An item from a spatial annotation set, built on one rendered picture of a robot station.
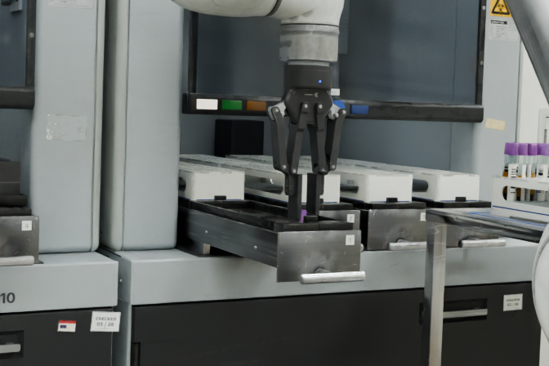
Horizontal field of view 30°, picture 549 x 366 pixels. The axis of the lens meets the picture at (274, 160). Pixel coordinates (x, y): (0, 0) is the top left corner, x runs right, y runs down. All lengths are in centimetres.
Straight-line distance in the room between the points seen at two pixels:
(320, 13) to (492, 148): 63
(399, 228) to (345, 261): 36
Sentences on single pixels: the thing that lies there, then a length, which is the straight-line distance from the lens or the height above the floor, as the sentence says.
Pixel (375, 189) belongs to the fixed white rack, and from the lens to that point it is 183.
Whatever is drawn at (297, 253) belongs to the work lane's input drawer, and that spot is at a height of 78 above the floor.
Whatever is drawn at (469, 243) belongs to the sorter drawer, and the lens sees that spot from 186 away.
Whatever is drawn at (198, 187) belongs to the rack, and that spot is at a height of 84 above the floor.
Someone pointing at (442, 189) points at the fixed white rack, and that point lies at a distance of 191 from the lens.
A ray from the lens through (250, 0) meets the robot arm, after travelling 147.
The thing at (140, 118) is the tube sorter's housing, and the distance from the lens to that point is 168.
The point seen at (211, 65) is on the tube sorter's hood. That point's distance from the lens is 171.
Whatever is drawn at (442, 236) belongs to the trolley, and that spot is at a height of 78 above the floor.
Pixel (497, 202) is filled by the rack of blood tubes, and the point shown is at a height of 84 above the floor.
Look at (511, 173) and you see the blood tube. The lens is 164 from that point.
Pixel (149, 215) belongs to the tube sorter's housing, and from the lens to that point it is 170.
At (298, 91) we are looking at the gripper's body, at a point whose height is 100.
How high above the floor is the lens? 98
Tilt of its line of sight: 3 degrees down
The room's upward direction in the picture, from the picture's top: 2 degrees clockwise
